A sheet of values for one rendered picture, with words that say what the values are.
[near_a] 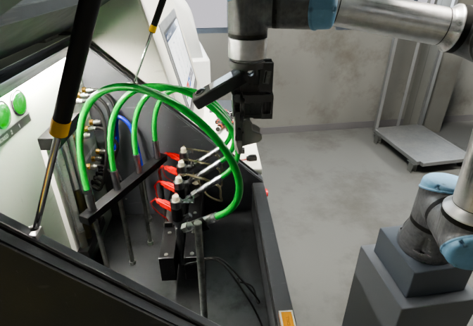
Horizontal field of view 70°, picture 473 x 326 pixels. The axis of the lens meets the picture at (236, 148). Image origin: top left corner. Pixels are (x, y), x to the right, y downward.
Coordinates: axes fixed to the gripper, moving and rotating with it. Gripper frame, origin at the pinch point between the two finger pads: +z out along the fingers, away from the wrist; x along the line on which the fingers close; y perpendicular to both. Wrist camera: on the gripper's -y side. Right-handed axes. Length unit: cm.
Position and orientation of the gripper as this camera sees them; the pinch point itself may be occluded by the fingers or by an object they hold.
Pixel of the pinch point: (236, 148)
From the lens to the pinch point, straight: 76.1
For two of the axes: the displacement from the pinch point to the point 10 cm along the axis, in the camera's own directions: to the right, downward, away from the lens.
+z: 0.0, 8.8, 4.8
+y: 10.0, -0.3, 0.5
